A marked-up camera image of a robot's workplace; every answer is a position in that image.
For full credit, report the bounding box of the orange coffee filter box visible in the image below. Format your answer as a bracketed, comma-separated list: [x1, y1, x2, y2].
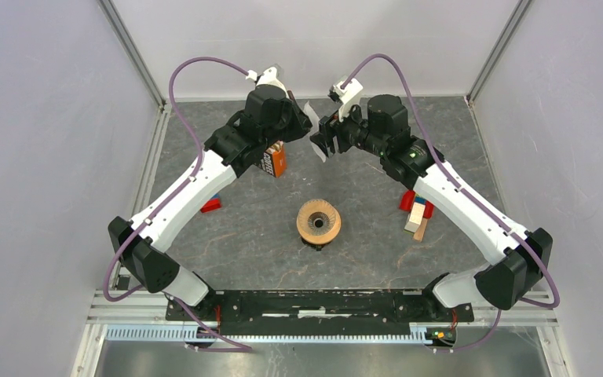
[256, 141, 287, 178]

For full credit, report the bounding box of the dark glass carafe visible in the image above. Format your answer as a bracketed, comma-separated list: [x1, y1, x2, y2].
[302, 240, 331, 251]

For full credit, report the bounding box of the red blue toy brick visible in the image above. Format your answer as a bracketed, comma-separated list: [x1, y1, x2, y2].
[200, 194, 222, 213]

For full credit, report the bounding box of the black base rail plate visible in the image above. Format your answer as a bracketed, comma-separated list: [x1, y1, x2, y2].
[192, 289, 474, 336]

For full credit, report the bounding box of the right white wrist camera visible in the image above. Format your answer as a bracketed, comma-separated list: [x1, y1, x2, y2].
[328, 76, 364, 122]

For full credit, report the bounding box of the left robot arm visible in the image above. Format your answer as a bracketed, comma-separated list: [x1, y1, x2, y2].
[108, 85, 319, 320]

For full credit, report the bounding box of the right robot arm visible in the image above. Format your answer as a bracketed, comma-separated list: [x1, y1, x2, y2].
[304, 94, 553, 320]

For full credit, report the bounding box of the white paper coffee filter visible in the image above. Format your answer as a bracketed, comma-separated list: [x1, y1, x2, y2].
[302, 101, 328, 163]

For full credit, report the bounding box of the brown flat wooden block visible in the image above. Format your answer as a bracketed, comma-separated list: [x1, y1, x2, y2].
[413, 218, 428, 242]

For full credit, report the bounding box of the clear glass dripper cone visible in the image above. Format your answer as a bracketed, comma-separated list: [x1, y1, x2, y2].
[301, 201, 337, 235]

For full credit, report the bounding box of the colourful cube block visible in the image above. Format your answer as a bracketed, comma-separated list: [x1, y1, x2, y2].
[414, 196, 427, 206]

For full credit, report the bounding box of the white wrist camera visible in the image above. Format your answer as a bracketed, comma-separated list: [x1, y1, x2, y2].
[328, 76, 364, 122]
[245, 64, 290, 98]

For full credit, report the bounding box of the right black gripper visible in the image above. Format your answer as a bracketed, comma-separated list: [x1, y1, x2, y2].
[309, 97, 387, 159]

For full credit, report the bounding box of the red curved toy block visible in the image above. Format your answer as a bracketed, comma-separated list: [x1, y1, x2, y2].
[399, 190, 435, 219]

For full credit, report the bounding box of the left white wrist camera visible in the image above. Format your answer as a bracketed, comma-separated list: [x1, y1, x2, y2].
[245, 64, 290, 98]

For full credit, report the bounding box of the white slotted cable duct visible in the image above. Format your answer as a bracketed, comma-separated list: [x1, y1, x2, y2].
[104, 324, 455, 346]

